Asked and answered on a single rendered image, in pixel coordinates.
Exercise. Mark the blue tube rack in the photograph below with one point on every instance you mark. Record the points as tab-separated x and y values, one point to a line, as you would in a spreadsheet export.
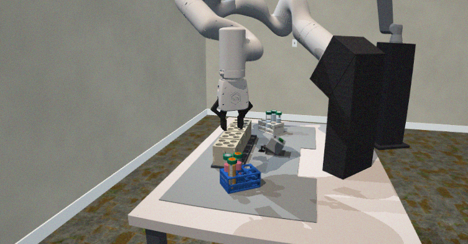
251	176

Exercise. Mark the white tube rack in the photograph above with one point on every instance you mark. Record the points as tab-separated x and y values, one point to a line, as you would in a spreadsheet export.
277	128

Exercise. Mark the beige bucket adapter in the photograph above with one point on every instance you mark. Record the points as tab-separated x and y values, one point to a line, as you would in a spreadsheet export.
223	146
235	136
234	128
246	123

